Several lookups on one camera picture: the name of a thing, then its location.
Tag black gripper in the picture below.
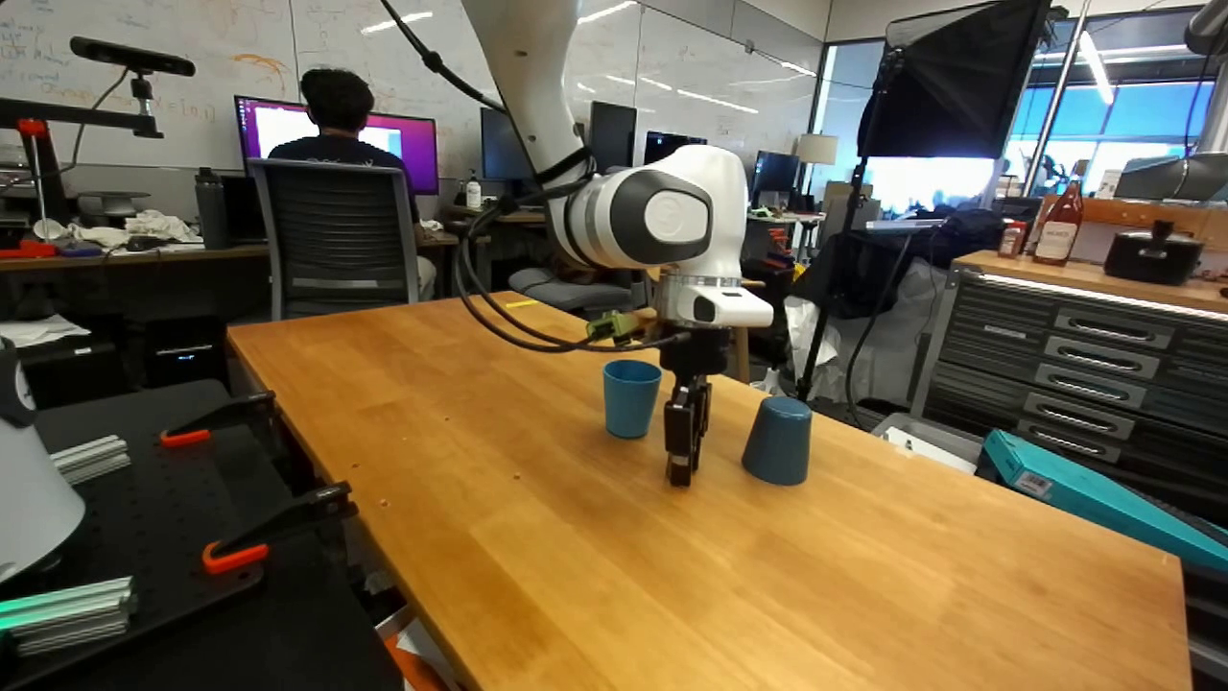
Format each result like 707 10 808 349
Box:
661 328 719 486

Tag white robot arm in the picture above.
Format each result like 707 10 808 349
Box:
460 0 776 486

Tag light blue upright cup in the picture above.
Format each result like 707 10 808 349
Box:
604 359 661 440

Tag dark blue upturned cup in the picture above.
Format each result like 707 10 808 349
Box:
740 394 813 486

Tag teal case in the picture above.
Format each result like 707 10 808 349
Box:
984 429 1228 570

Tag grey mesh office chair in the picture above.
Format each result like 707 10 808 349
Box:
255 158 417 319

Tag red labelled bottle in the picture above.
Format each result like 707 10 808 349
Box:
1031 181 1083 266

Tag black softbox light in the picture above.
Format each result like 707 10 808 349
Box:
858 0 1051 158

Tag grey drawer cabinet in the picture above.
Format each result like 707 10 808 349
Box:
915 250 1228 522

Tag upper black orange clamp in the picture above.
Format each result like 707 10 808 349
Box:
158 394 277 449

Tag black orange clamp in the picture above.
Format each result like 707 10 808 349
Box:
158 394 277 449
201 482 348 579

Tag seated person dark hair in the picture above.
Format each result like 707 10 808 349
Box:
273 70 437 303

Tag lower black orange clamp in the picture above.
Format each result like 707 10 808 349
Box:
201 482 348 579

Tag black device on cabinet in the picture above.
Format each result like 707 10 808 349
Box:
1107 220 1202 285

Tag purple lit monitor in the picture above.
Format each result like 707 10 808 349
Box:
236 94 442 197

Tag aluminium extrusion bars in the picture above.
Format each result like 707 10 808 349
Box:
0 574 134 656

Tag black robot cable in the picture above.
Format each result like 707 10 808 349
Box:
375 0 669 355

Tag black camera on stand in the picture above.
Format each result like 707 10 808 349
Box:
70 34 196 139

